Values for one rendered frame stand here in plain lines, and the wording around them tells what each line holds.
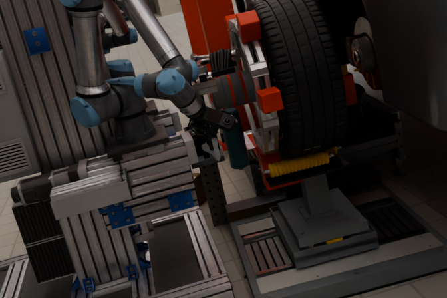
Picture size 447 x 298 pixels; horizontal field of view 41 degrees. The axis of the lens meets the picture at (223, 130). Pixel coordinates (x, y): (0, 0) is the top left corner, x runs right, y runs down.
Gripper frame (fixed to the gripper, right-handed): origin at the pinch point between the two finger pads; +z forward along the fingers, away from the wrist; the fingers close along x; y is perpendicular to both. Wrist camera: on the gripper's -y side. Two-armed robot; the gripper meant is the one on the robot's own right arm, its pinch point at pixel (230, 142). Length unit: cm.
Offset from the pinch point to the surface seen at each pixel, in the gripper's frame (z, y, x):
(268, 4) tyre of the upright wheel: 2, 15, -62
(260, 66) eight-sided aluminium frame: 5.6, 7.7, -35.2
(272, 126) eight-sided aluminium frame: 23.5, 5.4, -21.0
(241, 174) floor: 153, 115, -55
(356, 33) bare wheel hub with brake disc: 47, 3, -85
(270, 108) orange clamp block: 11.7, 0.1, -21.5
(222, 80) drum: 16, 32, -35
